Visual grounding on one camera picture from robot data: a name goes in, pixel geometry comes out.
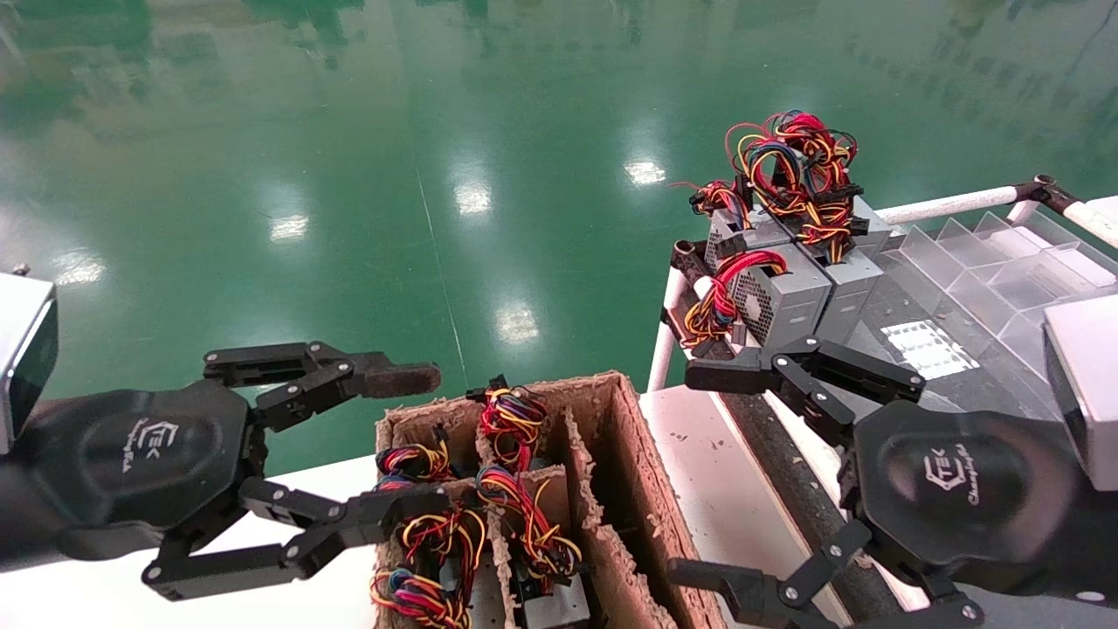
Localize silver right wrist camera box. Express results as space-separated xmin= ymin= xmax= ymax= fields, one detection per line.
xmin=1042 ymin=294 xmax=1118 ymax=492

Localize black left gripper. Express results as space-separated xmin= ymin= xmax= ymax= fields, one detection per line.
xmin=0 ymin=382 xmax=455 ymax=604

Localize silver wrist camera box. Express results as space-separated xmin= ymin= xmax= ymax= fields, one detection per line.
xmin=1042 ymin=294 xmax=1118 ymax=492
xmin=0 ymin=271 xmax=59 ymax=455

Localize grey power supply red wires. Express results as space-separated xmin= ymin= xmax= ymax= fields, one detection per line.
xmin=681 ymin=243 xmax=832 ymax=350

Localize brown cardboard divider box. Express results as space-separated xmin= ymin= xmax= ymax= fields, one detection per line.
xmin=374 ymin=370 xmax=728 ymax=629

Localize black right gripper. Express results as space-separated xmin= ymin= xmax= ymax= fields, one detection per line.
xmin=666 ymin=400 xmax=1118 ymax=629

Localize clear acrylic divider tray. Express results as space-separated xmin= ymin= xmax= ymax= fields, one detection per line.
xmin=860 ymin=210 xmax=1118 ymax=420

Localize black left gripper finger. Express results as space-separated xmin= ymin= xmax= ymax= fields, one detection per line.
xmin=203 ymin=341 xmax=442 ymax=433

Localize grey power supply coloured wires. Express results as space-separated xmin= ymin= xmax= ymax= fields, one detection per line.
xmin=369 ymin=566 xmax=473 ymax=629
xmin=725 ymin=109 xmax=894 ymax=259
xmin=790 ymin=175 xmax=885 ymax=346
xmin=397 ymin=507 xmax=490 ymax=595
xmin=671 ymin=179 xmax=791 ymax=272
xmin=476 ymin=466 xmax=595 ymax=629
xmin=376 ymin=424 xmax=455 ymax=490

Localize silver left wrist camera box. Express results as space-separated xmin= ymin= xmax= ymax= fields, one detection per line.
xmin=0 ymin=271 xmax=59 ymax=455

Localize grey power supply orange wires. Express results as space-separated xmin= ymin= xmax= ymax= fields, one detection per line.
xmin=466 ymin=374 xmax=551 ymax=473

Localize white label sheet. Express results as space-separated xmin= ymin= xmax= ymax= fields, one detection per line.
xmin=880 ymin=319 xmax=981 ymax=381

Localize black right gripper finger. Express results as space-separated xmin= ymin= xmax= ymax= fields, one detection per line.
xmin=685 ymin=335 xmax=927 ymax=448

